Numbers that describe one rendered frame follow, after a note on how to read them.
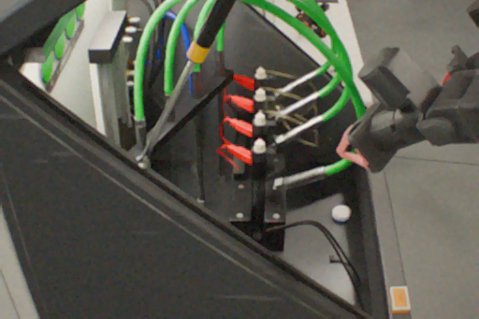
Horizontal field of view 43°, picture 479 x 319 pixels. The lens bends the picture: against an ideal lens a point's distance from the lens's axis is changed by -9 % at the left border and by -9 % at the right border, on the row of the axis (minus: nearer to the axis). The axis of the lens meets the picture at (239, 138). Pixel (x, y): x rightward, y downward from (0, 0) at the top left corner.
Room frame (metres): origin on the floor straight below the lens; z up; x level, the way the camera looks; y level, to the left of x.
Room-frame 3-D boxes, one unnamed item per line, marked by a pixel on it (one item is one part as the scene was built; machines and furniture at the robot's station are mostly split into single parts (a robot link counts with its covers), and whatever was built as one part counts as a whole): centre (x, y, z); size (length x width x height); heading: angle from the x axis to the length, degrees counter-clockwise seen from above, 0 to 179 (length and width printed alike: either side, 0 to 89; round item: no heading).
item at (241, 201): (1.02, -0.04, 0.91); 0.34 x 0.10 x 0.15; 178
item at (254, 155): (0.89, -0.05, 1.00); 0.05 x 0.03 x 0.21; 88
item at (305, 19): (1.63, -0.21, 1.01); 0.23 x 0.11 x 0.06; 178
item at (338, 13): (1.59, -0.21, 0.97); 0.70 x 0.22 x 0.03; 178
